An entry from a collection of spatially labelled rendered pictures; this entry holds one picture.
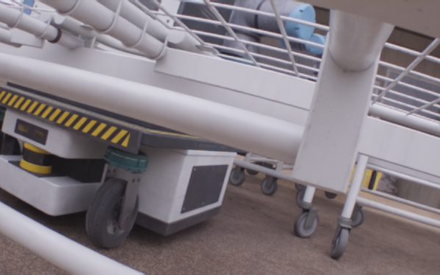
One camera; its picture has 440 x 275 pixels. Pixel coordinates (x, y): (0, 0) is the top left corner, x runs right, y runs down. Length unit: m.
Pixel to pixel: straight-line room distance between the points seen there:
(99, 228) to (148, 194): 0.21
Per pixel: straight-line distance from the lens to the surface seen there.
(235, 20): 1.50
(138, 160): 0.92
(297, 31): 1.40
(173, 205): 1.04
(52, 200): 0.98
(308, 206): 1.66
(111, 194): 0.92
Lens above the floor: 0.38
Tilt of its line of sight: 3 degrees down
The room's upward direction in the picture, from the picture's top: 15 degrees clockwise
